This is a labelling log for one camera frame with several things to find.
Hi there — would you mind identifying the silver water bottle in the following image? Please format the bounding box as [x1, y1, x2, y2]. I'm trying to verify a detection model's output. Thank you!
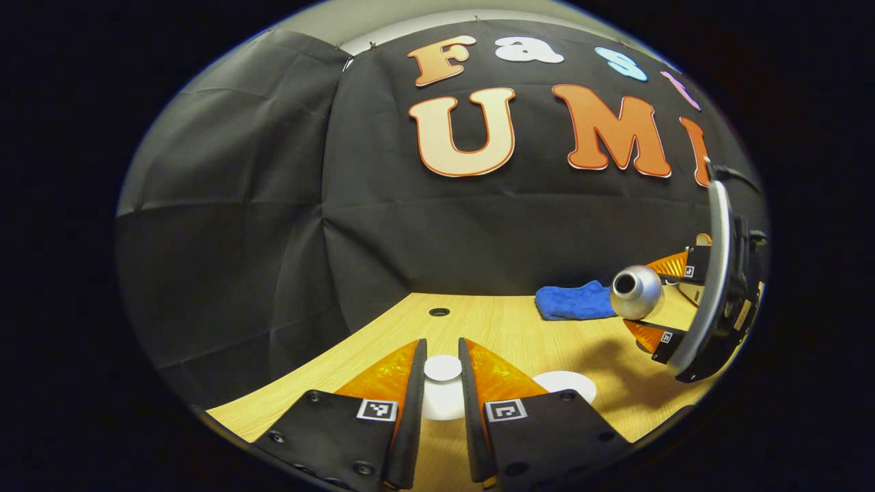
[610, 265, 665, 320]

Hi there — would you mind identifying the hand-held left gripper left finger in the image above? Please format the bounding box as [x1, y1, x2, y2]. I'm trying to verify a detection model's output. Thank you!
[252, 338, 429, 491]

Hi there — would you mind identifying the white teacup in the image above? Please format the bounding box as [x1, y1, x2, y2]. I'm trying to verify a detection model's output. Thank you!
[532, 370, 597, 405]

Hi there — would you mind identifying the white teacup lid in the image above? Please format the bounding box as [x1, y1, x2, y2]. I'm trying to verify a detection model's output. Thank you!
[422, 355, 467, 422]

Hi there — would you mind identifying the blue towel cloth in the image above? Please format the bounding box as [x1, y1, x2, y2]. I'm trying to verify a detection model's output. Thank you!
[535, 280, 616, 321]

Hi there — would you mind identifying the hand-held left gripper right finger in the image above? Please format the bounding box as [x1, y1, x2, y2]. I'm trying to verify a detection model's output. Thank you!
[457, 336, 634, 491]

